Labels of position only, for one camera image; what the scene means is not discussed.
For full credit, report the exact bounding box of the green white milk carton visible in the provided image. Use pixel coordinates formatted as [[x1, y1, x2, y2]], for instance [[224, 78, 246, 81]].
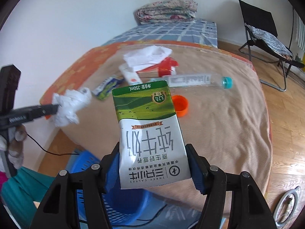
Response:
[[112, 81, 191, 189]]

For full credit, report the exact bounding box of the orange plastic cap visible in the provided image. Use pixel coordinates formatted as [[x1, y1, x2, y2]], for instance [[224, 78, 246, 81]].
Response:
[[172, 95, 189, 117]]

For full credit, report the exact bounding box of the blue seaweed soup packet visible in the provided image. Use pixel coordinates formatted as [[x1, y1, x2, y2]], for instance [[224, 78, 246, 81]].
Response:
[[91, 75, 124, 100]]

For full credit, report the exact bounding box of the clear plastic bottle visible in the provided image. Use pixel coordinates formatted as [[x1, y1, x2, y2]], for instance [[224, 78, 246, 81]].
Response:
[[161, 73, 233, 89]]

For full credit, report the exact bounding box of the white wet wipe packet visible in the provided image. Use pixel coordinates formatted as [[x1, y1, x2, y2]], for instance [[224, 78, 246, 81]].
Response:
[[118, 63, 143, 85]]

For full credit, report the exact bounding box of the red cardboard box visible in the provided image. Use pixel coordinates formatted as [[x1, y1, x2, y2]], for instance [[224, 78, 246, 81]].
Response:
[[137, 57, 179, 78]]

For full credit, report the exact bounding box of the large white tissue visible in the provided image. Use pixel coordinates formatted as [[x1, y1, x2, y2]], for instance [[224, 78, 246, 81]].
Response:
[[123, 46, 172, 72]]

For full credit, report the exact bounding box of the left gloved hand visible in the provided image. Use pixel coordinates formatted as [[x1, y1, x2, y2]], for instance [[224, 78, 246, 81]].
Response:
[[1, 125, 27, 170]]

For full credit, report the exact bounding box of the blue plastic basket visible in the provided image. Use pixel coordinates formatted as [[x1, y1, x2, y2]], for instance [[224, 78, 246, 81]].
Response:
[[71, 151, 152, 226]]

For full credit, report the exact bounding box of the beige blanket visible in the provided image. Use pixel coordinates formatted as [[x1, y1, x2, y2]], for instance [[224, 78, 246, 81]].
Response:
[[62, 44, 272, 210]]

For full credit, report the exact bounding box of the blue checked mattress cover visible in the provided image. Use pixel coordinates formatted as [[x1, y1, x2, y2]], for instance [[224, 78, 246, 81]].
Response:
[[104, 19, 218, 48]]

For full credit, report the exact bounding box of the black white chair cushion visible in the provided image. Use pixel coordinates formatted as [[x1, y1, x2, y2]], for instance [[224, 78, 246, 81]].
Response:
[[245, 24, 293, 60]]

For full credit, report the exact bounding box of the black folding chair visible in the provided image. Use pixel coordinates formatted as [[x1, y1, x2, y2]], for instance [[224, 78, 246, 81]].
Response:
[[238, 0, 304, 92]]

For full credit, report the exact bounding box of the folded floral quilt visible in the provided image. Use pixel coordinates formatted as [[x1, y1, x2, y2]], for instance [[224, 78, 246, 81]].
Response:
[[136, 0, 198, 24]]

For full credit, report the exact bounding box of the striped hanging towel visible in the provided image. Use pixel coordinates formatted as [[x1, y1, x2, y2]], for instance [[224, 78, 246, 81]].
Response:
[[296, 15, 305, 51]]

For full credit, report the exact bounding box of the white ring light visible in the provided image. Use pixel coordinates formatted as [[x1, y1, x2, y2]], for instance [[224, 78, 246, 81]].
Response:
[[273, 186, 300, 228]]

